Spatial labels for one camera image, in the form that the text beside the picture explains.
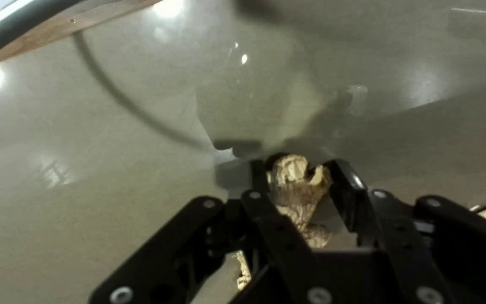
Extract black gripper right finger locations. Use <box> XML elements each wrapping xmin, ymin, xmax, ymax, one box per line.
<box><xmin>324</xmin><ymin>159</ymin><xmax>486</xmax><ymax>304</ymax></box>

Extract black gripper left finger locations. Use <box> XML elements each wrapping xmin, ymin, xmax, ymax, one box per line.
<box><xmin>88</xmin><ymin>159</ymin><xmax>319</xmax><ymax>304</ymax></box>

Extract wooden board edge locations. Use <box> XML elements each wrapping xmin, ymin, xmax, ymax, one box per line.
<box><xmin>0</xmin><ymin>0</ymin><xmax>162</xmax><ymax>67</ymax></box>

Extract black edge strip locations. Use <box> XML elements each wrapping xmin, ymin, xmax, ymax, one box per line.
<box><xmin>0</xmin><ymin>0</ymin><xmax>83</xmax><ymax>71</ymax></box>

